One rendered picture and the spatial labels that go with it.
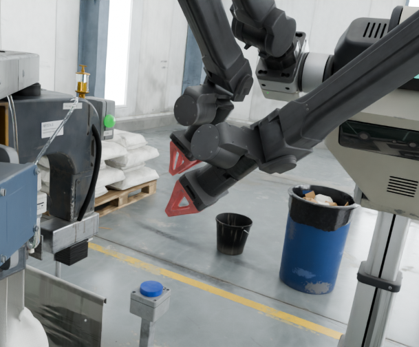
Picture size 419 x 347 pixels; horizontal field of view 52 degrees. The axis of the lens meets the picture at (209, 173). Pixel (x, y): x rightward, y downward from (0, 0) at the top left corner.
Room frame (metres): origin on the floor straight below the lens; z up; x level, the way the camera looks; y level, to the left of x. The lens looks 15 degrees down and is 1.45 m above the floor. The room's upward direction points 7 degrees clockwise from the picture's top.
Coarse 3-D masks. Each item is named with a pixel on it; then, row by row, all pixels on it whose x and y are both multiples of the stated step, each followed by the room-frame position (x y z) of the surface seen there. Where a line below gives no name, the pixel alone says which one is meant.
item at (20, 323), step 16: (0, 288) 0.83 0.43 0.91; (16, 288) 0.81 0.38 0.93; (0, 304) 0.82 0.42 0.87; (16, 304) 0.81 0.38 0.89; (0, 320) 0.80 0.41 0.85; (16, 320) 0.81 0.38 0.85; (32, 320) 0.84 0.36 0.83; (0, 336) 0.78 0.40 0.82; (16, 336) 0.81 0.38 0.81; (32, 336) 0.83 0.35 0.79
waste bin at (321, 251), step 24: (288, 192) 2.78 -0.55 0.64; (336, 192) 2.97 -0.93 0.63; (288, 216) 2.79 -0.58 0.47; (312, 216) 2.59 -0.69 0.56; (336, 216) 2.57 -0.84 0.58; (288, 240) 2.73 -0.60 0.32; (312, 240) 2.60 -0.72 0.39; (336, 240) 2.61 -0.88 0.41; (288, 264) 2.69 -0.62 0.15; (312, 264) 2.60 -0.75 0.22; (336, 264) 2.65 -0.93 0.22; (312, 288) 2.60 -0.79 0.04
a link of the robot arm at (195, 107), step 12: (204, 84) 0.83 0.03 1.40; (240, 84) 0.81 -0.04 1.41; (252, 84) 0.83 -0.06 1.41; (180, 96) 0.79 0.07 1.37; (192, 96) 0.77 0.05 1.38; (204, 96) 0.78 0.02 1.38; (216, 96) 0.80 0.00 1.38; (228, 96) 0.82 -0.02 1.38; (240, 96) 0.83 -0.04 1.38; (180, 108) 0.78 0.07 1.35; (192, 108) 0.77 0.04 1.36; (204, 108) 0.78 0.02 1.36; (180, 120) 0.78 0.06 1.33; (192, 120) 0.77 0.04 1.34; (204, 120) 0.79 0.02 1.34
